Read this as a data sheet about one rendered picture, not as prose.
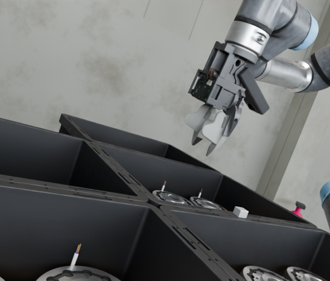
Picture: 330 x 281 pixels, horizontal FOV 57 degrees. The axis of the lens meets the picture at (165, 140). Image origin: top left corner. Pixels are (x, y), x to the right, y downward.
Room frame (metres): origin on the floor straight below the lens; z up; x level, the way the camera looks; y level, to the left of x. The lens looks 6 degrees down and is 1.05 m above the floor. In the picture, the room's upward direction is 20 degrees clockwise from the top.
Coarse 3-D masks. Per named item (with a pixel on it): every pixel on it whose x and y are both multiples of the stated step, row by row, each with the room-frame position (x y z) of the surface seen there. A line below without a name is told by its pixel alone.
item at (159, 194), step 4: (152, 192) 0.67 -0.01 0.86; (156, 192) 0.67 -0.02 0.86; (160, 192) 0.70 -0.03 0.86; (164, 192) 0.70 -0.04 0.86; (168, 192) 0.71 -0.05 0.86; (156, 196) 0.64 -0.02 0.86; (160, 196) 0.65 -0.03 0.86; (180, 196) 0.71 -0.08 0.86; (164, 200) 0.64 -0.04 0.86; (184, 200) 0.70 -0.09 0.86; (188, 204) 0.67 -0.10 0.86; (192, 204) 0.68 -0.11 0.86
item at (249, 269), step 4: (244, 268) 0.44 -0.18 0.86; (248, 268) 0.45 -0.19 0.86; (252, 268) 0.45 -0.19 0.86; (256, 268) 0.46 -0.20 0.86; (260, 268) 0.47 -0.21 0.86; (264, 268) 0.47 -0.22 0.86; (244, 272) 0.43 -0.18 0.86; (248, 272) 0.44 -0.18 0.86; (252, 272) 0.45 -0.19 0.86; (256, 272) 0.45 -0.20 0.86; (260, 272) 0.45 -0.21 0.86; (264, 272) 0.46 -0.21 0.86; (268, 272) 0.46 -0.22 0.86; (272, 272) 0.47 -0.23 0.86; (244, 276) 0.42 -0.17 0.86; (248, 276) 0.42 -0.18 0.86; (252, 276) 0.43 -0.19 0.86; (256, 276) 0.43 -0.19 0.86; (260, 276) 0.44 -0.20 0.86; (276, 276) 0.46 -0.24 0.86; (280, 276) 0.46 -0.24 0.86; (248, 280) 0.41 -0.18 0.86; (252, 280) 0.42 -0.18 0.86; (256, 280) 0.42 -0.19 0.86; (284, 280) 0.46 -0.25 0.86; (288, 280) 0.46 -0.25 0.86
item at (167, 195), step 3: (165, 195) 0.66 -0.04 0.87; (168, 195) 0.67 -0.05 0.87; (171, 195) 0.68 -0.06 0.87; (174, 195) 0.69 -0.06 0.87; (168, 198) 0.65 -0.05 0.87; (171, 198) 0.65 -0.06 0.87; (177, 198) 0.68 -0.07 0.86; (180, 198) 0.68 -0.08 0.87; (171, 201) 0.64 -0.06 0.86; (174, 201) 0.64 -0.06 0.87; (177, 201) 0.65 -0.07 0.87; (180, 201) 0.65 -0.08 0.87; (183, 201) 0.66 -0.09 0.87
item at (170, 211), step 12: (168, 216) 0.35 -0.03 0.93; (192, 216) 0.39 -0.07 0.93; (204, 216) 0.40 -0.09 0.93; (216, 216) 0.42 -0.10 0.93; (228, 216) 0.44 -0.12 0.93; (180, 228) 0.32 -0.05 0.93; (276, 228) 0.49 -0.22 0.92; (288, 228) 0.51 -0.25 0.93; (300, 228) 0.53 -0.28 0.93; (312, 228) 0.57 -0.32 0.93; (192, 240) 0.30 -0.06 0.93; (204, 252) 0.29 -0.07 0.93; (228, 264) 0.28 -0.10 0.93; (240, 276) 0.26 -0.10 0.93
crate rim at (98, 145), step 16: (96, 144) 0.61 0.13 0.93; (112, 160) 0.52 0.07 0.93; (160, 160) 0.71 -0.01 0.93; (128, 176) 0.46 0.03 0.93; (224, 176) 0.82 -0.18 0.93; (144, 192) 0.41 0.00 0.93; (256, 192) 0.74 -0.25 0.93; (192, 208) 0.41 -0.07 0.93; (208, 208) 0.44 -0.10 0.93; (304, 224) 0.57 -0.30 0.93
